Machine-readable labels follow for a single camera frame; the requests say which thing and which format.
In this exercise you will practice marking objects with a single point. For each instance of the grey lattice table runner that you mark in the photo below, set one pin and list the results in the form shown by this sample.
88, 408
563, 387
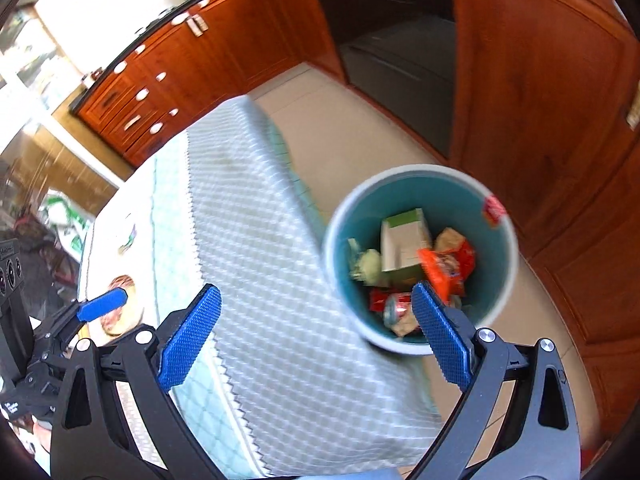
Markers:
260, 220

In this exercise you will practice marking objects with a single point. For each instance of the row of white cabinet latches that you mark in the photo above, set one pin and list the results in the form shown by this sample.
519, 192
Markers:
160, 76

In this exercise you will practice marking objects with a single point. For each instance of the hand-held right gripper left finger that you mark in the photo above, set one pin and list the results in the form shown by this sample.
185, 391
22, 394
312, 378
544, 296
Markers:
192, 335

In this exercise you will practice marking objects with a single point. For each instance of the green white bag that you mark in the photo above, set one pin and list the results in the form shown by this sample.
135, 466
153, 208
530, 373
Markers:
67, 225

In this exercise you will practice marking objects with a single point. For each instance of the red wrapper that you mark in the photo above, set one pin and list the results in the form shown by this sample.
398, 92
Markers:
377, 300

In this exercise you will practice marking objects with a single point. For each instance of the white tissue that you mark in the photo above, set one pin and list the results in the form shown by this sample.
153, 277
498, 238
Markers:
369, 264

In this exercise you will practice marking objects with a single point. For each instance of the orange snack packet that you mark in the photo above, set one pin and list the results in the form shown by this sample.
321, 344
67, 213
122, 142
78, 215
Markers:
445, 265

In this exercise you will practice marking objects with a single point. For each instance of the green white carton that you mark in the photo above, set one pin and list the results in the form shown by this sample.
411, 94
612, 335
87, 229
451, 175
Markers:
402, 245

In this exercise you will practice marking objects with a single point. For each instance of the wooden kitchen cabinet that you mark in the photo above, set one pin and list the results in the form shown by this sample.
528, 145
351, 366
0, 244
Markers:
550, 125
215, 55

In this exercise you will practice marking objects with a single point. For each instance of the black built-in oven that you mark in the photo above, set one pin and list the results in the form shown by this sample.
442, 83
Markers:
395, 55

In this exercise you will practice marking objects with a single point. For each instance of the red soda can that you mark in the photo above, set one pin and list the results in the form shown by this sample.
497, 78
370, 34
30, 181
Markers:
396, 307

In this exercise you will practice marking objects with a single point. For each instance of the white and teal trash bin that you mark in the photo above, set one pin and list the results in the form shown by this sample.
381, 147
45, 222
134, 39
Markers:
345, 230

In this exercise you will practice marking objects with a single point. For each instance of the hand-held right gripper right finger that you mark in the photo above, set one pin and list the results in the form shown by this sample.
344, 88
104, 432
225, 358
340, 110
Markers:
440, 335

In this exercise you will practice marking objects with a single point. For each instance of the black countertop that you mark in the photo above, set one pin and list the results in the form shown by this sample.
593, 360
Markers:
165, 10

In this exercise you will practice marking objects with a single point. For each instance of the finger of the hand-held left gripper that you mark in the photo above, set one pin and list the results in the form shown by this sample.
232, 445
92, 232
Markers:
102, 304

